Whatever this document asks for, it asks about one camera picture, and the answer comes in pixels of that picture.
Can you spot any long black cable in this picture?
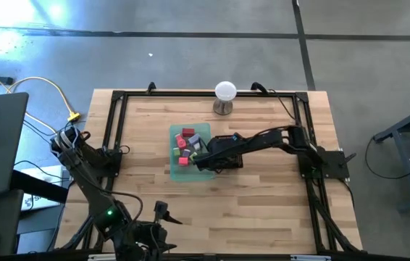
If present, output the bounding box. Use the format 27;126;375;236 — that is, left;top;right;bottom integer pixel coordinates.
267;88;298;123

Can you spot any white cardboard box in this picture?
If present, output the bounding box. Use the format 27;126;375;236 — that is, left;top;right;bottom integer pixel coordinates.
19;165;65;212

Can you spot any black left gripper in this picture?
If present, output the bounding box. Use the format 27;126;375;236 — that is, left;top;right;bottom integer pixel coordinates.
128;212;184;261

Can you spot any grey steel table frame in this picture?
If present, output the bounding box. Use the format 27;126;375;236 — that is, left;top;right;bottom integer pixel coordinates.
373;99;410;214

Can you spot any white bulb table lamp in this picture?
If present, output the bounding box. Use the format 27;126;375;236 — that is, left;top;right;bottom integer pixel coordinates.
212;80;238;116

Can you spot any yellow cable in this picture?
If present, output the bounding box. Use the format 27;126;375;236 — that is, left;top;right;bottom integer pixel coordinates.
0;61;82;135

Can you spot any black aluminium table frame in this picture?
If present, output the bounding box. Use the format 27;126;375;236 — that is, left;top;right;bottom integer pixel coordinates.
55;88;364;254

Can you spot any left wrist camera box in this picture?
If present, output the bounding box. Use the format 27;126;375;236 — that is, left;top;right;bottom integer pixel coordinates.
153;200;169;223

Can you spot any teal translucent plastic bin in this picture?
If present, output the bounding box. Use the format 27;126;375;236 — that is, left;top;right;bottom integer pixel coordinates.
168;122;216;183

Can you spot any silver aluminium bar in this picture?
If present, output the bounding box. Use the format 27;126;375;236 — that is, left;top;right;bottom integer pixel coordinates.
290;254;332;261
88;253;117;261

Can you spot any black floor cable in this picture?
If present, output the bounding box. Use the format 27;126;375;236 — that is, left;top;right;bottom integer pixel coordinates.
364;137;410;181

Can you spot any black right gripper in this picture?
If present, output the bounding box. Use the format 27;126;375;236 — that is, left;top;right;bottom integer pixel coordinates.
194;136;250;172

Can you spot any pink white USB charger cube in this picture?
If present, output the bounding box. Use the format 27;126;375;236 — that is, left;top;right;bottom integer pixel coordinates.
174;133;188;149

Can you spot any black slotted plastic basket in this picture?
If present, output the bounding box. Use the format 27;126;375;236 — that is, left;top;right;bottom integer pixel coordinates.
214;134;244;170

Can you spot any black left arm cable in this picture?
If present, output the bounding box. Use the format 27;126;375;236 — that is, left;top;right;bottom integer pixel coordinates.
92;181;144;228

